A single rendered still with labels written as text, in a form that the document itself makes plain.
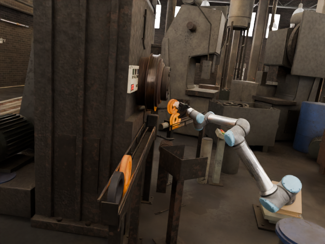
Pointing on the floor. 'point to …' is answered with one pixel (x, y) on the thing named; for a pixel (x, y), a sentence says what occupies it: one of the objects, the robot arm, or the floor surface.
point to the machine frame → (84, 106)
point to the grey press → (293, 68)
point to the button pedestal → (218, 160)
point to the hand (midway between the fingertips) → (173, 104)
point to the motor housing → (162, 175)
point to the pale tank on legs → (236, 7)
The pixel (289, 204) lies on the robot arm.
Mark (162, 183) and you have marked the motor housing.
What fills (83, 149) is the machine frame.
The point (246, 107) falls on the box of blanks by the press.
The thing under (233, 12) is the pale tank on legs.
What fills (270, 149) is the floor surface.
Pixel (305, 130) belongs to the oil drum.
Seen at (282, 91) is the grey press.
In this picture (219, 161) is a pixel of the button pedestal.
